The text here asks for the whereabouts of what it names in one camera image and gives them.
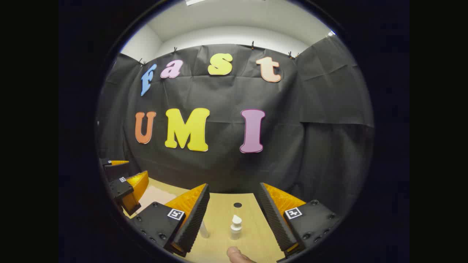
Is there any pink suitcase with black lining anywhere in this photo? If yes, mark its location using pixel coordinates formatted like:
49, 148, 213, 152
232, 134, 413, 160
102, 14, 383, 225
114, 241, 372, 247
136, 184, 183, 217

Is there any white pump bottle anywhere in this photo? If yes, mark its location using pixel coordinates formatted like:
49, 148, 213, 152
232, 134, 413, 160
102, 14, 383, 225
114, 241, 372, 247
230, 214, 243, 240

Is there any black backdrop cloth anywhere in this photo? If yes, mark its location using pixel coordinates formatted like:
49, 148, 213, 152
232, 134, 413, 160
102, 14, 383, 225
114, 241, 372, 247
96, 35, 374, 220

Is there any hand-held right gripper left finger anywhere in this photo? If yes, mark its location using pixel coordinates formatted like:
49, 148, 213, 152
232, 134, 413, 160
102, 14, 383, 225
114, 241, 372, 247
129, 183, 211, 258

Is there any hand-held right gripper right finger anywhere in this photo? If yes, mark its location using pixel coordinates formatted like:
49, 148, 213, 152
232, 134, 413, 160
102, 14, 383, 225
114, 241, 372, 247
259, 182, 343, 260

